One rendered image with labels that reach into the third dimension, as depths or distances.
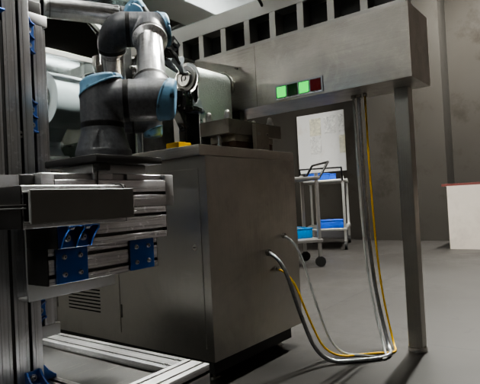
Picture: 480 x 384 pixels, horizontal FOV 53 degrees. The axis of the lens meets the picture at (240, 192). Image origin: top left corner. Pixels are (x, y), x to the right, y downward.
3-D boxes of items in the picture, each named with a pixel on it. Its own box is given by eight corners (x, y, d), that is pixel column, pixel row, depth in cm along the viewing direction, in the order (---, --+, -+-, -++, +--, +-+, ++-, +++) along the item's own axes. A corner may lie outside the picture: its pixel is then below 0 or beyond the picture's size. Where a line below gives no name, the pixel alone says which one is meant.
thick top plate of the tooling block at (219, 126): (200, 137, 206) (199, 123, 206) (254, 142, 238) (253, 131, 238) (228, 132, 197) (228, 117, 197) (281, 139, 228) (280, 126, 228)
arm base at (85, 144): (98, 155, 121) (97, 116, 121) (63, 161, 130) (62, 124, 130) (143, 158, 133) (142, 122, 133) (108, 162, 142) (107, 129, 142)
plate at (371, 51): (11, 155, 374) (9, 116, 374) (44, 156, 396) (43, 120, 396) (410, 75, 185) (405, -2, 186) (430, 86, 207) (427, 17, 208)
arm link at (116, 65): (89, 20, 152) (106, 141, 186) (124, 20, 154) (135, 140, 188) (91, 4, 160) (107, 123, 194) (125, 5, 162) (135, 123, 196)
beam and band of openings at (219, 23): (13, 116, 376) (12, 88, 376) (24, 117, 382) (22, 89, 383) (405, 1, 188) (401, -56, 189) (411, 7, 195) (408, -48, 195)
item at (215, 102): (199, 127, 212) (197, 86, 213) (232, 132, 231) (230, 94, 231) (200, 127, 212) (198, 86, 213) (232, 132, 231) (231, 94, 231)
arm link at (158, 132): (135, 139, 193) (134, 112, 193) (163, 138, 195) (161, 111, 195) (134, 136, 185) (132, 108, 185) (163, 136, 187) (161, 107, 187)
